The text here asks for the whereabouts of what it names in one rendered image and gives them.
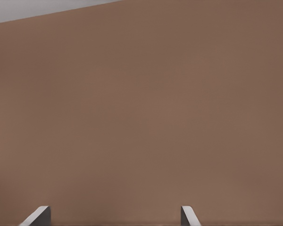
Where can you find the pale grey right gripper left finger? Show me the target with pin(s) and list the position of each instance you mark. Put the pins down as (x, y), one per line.
(40, 217)

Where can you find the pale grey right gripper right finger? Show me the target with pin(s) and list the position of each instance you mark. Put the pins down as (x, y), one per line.
(188, 216)

